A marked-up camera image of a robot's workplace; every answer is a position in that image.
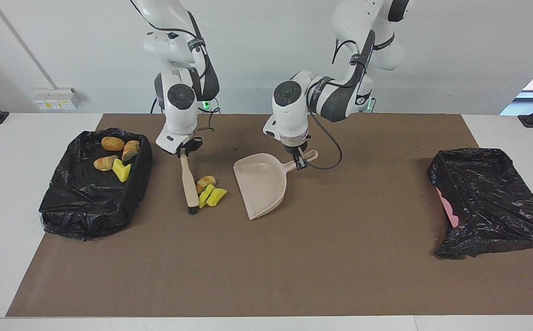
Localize beige brush black bristles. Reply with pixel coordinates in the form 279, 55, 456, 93
180, 153, 200, 215

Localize beige plastic dustpan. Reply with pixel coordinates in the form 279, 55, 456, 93
233, 149, 319, 221

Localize yellow sponge piece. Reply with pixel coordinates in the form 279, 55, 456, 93
206, 188, 228, 207
199, 184, 215, 208

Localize green and yellow sponge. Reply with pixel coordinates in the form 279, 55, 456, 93
112, 159, 132, 183

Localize brown oval bread roll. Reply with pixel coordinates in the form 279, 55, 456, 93
101, 137, 126, 152

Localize orange striped croissant piece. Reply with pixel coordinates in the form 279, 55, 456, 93
93, 155, 120, 171

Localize black bag lined bin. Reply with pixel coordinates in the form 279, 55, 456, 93
39, 127, 153, 241

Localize pink plastic bin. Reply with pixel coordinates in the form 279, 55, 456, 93
436, 186, 460, 229

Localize crumpled black trash bag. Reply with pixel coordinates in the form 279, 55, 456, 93
427, 148, 533, 259

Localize brown table mat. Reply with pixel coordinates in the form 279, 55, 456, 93
6, 114, 533, 318

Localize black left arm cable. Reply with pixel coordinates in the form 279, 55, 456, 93
305, 39, 377, 171

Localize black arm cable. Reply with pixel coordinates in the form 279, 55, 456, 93
131, 0, 221, 131
305, 39, 377, 171

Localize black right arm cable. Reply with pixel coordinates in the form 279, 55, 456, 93
131, 0, 221, 131

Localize white wall socket box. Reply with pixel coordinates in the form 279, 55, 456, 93
32, 88, 81, 111

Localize white wall conduit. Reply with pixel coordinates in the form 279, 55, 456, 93
0, 0, 58, 90

